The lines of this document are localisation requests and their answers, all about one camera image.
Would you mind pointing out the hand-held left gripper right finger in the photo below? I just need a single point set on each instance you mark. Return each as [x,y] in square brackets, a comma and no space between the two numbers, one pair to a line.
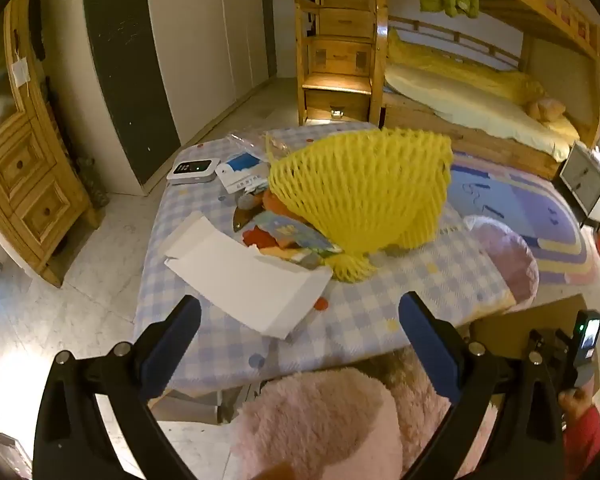
[430,345]

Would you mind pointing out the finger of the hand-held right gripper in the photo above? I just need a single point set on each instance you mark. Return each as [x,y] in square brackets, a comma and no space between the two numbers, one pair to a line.
[536,339]

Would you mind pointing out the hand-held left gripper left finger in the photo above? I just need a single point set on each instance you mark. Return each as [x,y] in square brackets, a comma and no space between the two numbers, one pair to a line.
[172,345]

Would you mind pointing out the yellow foam fruit net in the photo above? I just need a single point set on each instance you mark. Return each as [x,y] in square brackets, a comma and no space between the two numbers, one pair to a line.
[360,185]

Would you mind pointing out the person's right forearm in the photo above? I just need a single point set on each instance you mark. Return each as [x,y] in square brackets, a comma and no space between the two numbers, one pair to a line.
[585,442]

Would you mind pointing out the person's right hand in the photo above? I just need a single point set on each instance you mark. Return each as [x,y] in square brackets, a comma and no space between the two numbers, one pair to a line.
[575,402]

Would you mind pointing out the brown cardboard box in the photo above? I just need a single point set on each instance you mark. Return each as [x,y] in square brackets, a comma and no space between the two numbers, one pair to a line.
[505,325]

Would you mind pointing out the table with checked cloth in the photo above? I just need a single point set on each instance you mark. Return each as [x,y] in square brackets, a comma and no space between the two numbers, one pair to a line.
[380,300]

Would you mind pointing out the orange fuzzy toy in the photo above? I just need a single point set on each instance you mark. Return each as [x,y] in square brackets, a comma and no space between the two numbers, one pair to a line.
[255,237]

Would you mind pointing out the pink fluffy clothing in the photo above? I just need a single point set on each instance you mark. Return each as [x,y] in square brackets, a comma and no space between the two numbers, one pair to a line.
[320,425]

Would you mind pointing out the pastel oval rug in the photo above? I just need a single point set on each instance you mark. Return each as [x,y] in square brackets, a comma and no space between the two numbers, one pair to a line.
[525,200]

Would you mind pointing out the colourful snack wrapper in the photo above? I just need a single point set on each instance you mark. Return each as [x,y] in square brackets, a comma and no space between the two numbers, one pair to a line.
[287,234]

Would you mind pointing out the white nightstand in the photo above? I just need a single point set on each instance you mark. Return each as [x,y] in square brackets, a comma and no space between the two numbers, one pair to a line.
[587,185]

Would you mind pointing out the orange fluffy cloth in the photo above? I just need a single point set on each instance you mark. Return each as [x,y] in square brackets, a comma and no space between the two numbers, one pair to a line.
[276,205]

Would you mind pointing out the white device with green light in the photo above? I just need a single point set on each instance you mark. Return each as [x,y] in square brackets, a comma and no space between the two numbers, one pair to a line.
[192,170]

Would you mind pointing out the blue and white packet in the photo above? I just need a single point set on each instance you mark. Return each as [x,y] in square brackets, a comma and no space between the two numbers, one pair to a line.
[240,170]

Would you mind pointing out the wooden bunk bed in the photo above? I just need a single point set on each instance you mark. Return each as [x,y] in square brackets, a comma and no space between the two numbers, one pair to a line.
[480,135]

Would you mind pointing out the pile of clothes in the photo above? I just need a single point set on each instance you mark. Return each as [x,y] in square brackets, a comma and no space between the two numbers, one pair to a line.
[275,144]

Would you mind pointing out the wooden cabinet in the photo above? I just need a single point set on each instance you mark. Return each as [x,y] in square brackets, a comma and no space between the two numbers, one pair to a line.
[25,170]

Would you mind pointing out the brown plush toy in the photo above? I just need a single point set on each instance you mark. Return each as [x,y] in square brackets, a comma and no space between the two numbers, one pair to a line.
[545,109]

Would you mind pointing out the yellow bedding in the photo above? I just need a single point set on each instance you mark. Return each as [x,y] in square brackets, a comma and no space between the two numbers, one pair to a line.
[470,95]

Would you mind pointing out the white wardrobe with round holes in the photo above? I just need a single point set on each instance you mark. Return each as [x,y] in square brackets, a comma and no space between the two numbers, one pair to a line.
[205,50]

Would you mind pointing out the wooden stairs with drawers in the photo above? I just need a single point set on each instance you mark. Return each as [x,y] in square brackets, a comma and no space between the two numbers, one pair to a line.
[337,55]

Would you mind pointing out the white paper tag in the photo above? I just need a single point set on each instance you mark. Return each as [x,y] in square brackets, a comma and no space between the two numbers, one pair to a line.
[20,72]

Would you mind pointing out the dark wall panel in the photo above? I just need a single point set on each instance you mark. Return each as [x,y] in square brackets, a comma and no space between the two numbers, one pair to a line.
[125,70]

